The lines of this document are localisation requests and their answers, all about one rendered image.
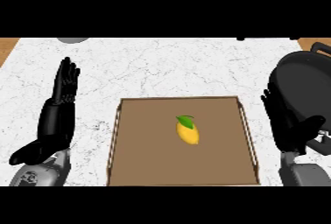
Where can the dark grey pot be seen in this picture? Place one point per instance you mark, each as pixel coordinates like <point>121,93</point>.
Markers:
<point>303,87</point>

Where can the brown wooden tray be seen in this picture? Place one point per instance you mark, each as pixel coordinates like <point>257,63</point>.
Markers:
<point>183,145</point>

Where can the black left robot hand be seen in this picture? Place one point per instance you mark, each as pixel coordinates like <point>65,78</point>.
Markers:
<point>56,122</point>

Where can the grey round object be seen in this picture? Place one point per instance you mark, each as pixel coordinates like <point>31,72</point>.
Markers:
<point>73,40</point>

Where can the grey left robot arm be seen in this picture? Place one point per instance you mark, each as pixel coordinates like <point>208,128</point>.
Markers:
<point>38,172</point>

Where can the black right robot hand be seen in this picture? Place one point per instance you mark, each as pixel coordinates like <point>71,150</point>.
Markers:
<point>285,128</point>

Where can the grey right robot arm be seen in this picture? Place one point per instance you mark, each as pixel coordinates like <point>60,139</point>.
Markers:
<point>301,171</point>

